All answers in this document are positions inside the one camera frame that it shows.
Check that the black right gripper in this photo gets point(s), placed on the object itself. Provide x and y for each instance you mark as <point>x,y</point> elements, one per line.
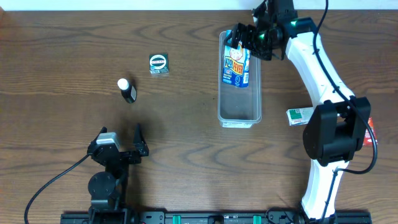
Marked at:
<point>249,39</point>

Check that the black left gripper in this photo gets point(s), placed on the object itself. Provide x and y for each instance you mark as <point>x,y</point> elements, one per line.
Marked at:
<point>142,151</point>

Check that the blue Kool Fever box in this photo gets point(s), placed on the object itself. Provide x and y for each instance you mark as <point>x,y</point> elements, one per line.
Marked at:
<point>235,66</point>

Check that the white green medicine box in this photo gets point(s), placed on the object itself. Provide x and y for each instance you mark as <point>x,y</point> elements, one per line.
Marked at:
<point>299,116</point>

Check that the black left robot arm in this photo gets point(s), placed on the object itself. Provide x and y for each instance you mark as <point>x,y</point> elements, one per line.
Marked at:
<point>108,189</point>

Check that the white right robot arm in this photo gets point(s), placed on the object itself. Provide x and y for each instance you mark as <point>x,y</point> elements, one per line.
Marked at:
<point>337,126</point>

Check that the clear plastic container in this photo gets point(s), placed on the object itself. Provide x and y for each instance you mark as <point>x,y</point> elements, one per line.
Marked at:
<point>239,107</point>

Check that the black bottle white cap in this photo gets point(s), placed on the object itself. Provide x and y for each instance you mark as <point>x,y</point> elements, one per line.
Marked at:
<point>128,91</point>

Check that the dark green small box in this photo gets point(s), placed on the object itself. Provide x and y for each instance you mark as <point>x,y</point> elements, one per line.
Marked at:
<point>159,64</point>

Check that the red small box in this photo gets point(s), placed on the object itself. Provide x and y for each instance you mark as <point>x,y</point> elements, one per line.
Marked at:
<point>367,137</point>

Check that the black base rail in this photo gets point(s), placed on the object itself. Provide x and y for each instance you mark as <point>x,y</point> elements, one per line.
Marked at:
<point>214,217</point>

